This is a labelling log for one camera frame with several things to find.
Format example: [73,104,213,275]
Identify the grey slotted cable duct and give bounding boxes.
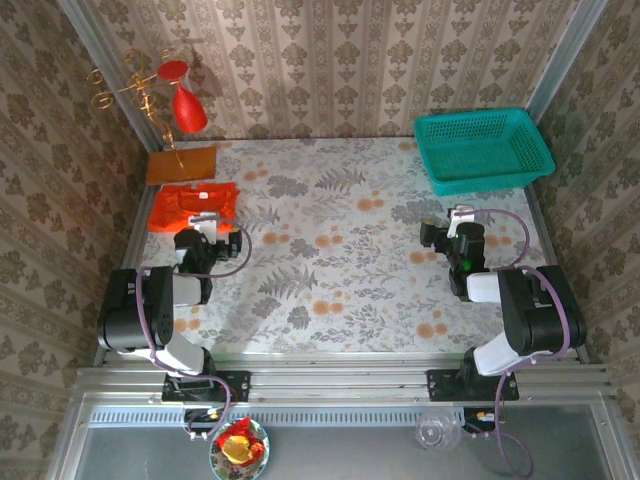
[88,405,471,427]

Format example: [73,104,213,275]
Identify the floral patterned plate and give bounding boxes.
[208,417,271,480]

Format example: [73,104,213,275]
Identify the purple cable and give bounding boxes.
[467,208,574,480]
[132,213,252,442]

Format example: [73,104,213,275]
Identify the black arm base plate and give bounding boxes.
[425,368,519,403]
[162,370,251,403]

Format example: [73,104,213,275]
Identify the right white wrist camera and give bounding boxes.
[447,203,475,240]

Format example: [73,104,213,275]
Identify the aluminium cross rail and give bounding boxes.
[73,352,615,407]

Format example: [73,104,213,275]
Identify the grey metal panel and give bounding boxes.
[47,392,634,480]

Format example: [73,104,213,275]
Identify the floral table mat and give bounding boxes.
[117,137,574,356]

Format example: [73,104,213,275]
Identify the red foil wrapper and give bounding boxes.
[218,418,267,464]

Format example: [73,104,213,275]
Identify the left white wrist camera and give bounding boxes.
[189,211,222,246]

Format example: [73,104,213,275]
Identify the orange t-shirt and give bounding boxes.
[148,182,240,235]

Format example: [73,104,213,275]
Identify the teal plastic basket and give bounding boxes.
[413,107,557,197]

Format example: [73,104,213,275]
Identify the black board yellow plug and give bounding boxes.
[182,407,224,434]
[462,407,501,434]

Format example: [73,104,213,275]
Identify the yellow crumpled wrapper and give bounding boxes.
[222,435,252,463]

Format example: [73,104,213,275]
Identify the gold wire stand wooden base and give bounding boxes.
[88,47,218,187]

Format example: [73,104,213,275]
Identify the clear plastic glass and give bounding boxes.
[414,408,462,451]

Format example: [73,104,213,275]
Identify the aluminium corner post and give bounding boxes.
[526,0,610,122]
[55,0,167,152]

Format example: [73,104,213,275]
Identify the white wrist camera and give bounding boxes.
[189,211,222,246]
[447,203,475,240]

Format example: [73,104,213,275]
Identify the red goblet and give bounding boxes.
[157,59,209,135]

